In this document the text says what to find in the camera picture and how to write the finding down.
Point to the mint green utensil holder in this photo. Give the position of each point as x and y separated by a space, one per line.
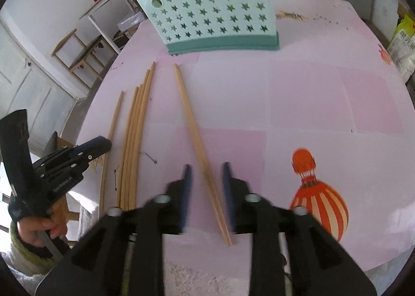
207 43

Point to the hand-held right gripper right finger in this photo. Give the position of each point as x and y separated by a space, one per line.
227 192

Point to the white and yellow rice bag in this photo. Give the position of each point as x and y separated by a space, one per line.
403 42

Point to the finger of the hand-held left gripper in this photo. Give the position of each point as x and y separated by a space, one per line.
97 145
74 164

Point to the plastic wrapped flat box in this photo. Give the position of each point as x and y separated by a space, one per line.
131 21

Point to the white panel door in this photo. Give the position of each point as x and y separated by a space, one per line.
29 88

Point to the person's left forearm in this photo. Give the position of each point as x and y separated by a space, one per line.
22 260

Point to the white side table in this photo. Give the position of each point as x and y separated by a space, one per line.
103 33

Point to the light wooden chopstick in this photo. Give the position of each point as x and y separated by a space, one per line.
195 135

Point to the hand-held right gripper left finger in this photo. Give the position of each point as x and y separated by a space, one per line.
186 192

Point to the bundle of wooden chopsticks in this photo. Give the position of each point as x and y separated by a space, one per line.
133 153

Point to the pink balloon print tablecloth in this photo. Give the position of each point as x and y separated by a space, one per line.
291 104

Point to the wooden chair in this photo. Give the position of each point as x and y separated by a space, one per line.
86 51

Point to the person's left hand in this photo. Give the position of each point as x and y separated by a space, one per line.
35 227

